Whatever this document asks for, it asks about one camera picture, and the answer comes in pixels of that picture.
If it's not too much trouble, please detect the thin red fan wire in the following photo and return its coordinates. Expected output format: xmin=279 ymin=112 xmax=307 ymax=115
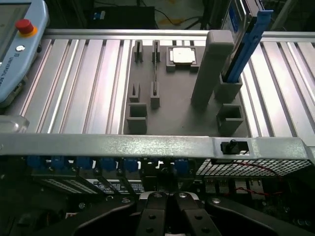
xmin=221 ymin=161 xmax=285 ymax=198

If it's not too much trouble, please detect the silver CPU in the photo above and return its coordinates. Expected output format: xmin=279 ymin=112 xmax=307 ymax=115
xmin=172 ymin=47 xmax=195 ymax=65

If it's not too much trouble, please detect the grey printed parts rack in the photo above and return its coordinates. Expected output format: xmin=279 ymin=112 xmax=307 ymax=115
xmin=124 ymin=30 xmax=249 ymax=136

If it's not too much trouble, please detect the grey teach pendant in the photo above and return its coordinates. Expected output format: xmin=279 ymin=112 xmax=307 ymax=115
xmin=0 ymin=0 xmax=50 ymax=109

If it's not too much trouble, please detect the hard disk with blue caddy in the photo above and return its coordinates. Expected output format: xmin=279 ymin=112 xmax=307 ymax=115
xmin=221 ymin=0 xmax=274 ymax=83

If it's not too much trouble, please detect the open black PC case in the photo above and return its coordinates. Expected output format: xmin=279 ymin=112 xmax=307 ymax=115
xmin=0 ymin=115 xmax=315 ymax=236

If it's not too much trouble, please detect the black equipment box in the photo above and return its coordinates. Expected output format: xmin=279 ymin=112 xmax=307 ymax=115
xmin=88 ymin=6 xmax=157 ymax=30

